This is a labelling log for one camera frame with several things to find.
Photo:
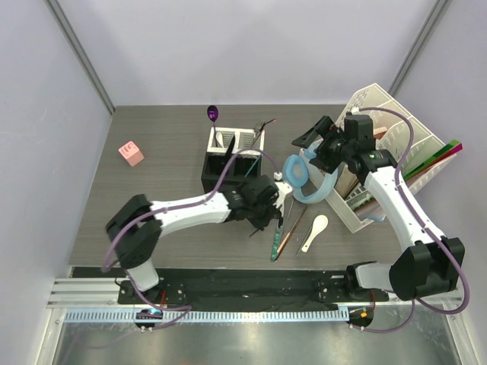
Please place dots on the green patterned chopstick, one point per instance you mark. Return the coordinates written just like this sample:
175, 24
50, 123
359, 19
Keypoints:
276, 242

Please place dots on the rose gold chopstick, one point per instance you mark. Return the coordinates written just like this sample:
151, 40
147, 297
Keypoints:
291, 232

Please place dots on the purple iridescent spoon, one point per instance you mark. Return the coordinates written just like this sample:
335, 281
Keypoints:
212, 114

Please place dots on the black knife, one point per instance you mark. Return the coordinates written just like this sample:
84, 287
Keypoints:
230, 148

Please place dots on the pink cube power adapter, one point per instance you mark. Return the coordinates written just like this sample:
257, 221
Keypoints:
131, 153

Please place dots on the white slotted utensil caddy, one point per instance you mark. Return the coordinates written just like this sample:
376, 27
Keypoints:
243, 139

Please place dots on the red book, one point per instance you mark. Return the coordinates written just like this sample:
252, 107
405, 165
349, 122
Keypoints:
378, 133

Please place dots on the small white ceramic spoon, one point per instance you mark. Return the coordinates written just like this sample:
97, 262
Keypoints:
219, 139

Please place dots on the black slotted utensil caddy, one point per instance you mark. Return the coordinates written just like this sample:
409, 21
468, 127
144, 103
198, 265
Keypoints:
215, 163

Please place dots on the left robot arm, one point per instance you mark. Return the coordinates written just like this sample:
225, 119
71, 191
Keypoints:
135, 230

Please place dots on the teal chopstick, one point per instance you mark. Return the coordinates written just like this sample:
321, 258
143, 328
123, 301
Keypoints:
256, 161

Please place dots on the green and magenta folders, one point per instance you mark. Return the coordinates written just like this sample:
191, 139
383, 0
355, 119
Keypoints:
451, 148

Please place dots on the small black spoon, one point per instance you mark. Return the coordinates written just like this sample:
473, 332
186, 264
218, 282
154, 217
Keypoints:
256, 231

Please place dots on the dark brown chopstick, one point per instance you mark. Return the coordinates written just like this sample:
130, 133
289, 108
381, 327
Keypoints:
289, 239

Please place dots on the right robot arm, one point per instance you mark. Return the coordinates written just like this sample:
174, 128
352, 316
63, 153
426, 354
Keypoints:
430, 262

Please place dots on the black mounting base plate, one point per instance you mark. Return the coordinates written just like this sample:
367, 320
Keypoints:
178, 286

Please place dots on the silver spoon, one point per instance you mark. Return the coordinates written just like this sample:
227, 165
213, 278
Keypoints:
215, 141

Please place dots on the white desk file organizer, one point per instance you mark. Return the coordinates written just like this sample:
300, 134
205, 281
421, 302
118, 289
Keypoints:
405, 134

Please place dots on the aluminium frame rail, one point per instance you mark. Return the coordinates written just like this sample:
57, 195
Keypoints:
108, 299

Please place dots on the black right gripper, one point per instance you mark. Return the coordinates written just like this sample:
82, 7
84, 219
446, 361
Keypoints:
323, 161

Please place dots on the silver chopstick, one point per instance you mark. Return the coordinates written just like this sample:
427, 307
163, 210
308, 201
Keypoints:
304, 241

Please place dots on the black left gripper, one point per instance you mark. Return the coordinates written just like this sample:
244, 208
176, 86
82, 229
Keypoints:
260, 223

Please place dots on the light blue headphones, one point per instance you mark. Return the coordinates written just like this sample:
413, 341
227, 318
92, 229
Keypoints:
298, 171

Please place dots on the large white ceramic spoon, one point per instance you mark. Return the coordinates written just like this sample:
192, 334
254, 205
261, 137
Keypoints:
319, 224

